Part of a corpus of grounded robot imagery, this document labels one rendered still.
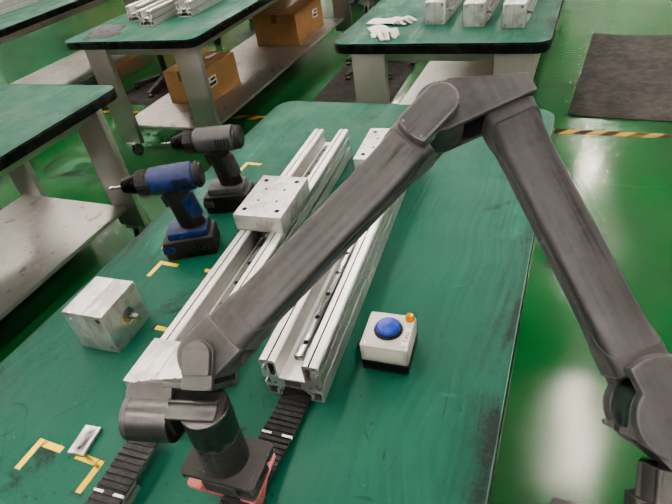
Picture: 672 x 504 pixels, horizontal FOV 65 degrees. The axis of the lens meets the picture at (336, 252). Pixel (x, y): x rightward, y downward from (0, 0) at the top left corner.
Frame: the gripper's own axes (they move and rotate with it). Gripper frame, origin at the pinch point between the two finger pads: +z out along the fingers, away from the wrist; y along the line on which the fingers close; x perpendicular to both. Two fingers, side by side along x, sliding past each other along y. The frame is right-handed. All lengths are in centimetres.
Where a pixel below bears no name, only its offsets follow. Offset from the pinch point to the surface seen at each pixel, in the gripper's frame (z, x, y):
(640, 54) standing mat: 78, -396, -108
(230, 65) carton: 46, -294, 161
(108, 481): 0.1, 3.0, 20.1
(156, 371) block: -6.2, -12.1, 19.3
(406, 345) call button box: -3.2, -27.4, -16.9
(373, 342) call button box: -3.1, -27.1, -11.6
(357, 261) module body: -5.5, -43.9, -4.4
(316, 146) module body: -3, -92, 21
